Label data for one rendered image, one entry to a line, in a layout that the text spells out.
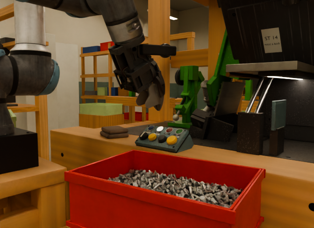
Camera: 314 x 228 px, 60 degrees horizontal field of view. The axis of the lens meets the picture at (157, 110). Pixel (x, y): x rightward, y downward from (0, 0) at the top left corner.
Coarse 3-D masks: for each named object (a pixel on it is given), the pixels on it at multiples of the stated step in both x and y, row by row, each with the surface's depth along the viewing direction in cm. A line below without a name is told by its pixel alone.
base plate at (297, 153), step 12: (132, 132) 105; (204, 144) 83; (216, 144) 83; (228, 144) 83; (264, 144) 83; (288, 144) 83; (300, 144) 83; (312, 144) 83; (276, 156) 69; (288, 156) 69; (300, 156) 69; (312, 156) 69
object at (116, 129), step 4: (104, 128) 97; (108, 128) 95; (112, 128) 95; (116, 128) 95; (120, 128) 95; (124, 128) 95; (100, 132) 99; (104, 132) 96; (108, 132) 93; (112, 132) 93; (116, 132) 93; (120, 132) 94; (124, 132) 95; (104, 136) 95; (108, 136) 92; (112, 136) 92; (116, 136) 93; (120, 136) 94; (124, 136) 94
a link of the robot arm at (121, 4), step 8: (88, 0) 57; (96, 0) 56; (104, 0) 55; (112, 0) 54; (120, 0) 55; (128, 0) 56; (96, 8) 58; (104, 8) 56; (112, 8) 55; (120, 8) 55; (128, 8) 56; (104, 16) 57; (112, 16) 56; (120, 16) 56; (128, 16) 57; (112, 24) 57
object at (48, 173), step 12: (36, 168) 76; (48, 168) 76; (60, 168) 76; (0, 180) 66; (12, 180) 66; (24, 180) 68; (36, 180) 70; (48, 180) 73; (60, 180) 75; (0, 192) 64; (12, 192) 66
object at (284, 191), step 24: (72, 144) 102; (96, 144) 93; (120, 144) 85; (72, 168) 103; (264, 168) 59; (288, 168) 59; (312, 168) 59; (264, 192) 57; (288, 192) 54; (312, 192) 51; (264, 216) 57; (288, 216) 54; (312, 216) 51
